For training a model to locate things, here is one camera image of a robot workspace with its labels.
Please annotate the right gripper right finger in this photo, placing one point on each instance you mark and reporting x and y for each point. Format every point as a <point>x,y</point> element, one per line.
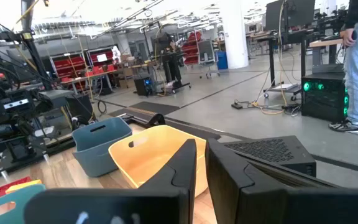
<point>259,205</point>

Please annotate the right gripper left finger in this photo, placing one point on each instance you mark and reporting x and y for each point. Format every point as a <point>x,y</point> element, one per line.
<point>120,205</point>

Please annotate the yellow toy building block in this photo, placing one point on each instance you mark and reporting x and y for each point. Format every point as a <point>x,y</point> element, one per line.
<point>26,184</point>

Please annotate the red toy building block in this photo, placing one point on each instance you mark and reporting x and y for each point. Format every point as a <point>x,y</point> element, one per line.
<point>5,189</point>

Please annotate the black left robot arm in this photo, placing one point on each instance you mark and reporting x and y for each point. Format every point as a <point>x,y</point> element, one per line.
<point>17,149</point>

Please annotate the slate blue plastic bin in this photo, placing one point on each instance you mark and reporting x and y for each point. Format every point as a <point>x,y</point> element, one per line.
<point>98,155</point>

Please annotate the black perforated computer case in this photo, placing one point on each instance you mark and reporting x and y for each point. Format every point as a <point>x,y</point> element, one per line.
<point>275,152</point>

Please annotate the red bin storage rack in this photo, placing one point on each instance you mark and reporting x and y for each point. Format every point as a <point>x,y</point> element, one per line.
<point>191,49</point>
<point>68,67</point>
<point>102,57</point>

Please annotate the teal plastic bin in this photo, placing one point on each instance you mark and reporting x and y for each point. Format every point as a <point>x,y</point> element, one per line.
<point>26,194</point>

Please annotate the black floor power strip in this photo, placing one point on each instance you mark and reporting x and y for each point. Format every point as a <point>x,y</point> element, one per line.
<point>236,106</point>

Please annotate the black hazard-striped floor mat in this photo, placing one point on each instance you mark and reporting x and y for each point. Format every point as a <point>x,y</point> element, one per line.
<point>154,107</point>

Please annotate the small blue-lit black computer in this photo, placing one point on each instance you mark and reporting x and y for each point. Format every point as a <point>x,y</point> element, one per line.
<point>141,88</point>

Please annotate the green-lit black computer tower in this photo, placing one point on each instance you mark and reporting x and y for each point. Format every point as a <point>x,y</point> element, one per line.
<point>322,102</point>

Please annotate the black standing desk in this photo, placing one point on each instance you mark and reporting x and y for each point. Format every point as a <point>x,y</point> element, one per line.
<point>271,62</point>

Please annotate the black background robot station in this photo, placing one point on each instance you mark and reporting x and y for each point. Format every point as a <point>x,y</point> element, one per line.
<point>169,65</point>

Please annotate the blue trash bin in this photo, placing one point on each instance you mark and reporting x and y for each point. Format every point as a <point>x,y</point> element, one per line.
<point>222,60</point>

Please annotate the white building column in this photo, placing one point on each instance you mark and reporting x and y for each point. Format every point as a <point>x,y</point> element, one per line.
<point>235,37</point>

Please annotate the light wooden desk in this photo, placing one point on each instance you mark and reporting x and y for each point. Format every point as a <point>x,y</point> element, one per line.
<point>325,43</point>

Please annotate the black monitor on stand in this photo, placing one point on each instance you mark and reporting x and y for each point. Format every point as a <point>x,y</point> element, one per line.
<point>300,14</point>

